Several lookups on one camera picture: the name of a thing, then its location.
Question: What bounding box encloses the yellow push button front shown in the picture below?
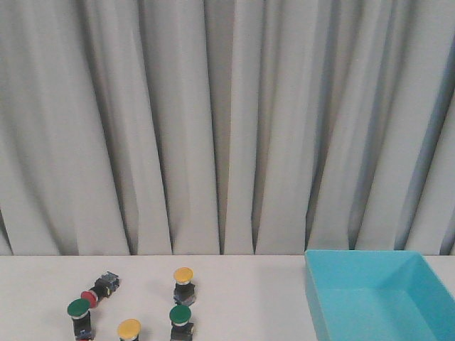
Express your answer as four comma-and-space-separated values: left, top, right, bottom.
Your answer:
117, 318, 141, 341

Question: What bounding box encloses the yellow push button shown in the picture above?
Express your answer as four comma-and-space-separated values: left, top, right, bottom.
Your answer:
173, 267, 196, 306
117, 318, 141, 341

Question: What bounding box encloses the light blue plastic box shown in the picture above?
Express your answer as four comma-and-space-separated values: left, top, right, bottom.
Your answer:
305, 250, 454, 340

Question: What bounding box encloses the grey pleated curtain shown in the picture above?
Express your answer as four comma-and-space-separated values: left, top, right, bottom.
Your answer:
1, 1, 454, 256

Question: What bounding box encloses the yellow push button back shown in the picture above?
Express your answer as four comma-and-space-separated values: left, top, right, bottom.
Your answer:
173, 267, 196, 306

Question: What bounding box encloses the red push button lying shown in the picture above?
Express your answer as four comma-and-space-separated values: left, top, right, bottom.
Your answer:
80, 271, 120, 308

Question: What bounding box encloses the green push button centre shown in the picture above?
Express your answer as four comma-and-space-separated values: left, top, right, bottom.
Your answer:
169, 305, 194, 341

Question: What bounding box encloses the green push button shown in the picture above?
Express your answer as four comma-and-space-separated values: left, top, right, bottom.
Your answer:
67, 298, 95, 340
169, 305, 194, 341

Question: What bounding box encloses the green push button left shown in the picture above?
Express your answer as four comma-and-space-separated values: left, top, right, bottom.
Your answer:
67, 298, 95, 340

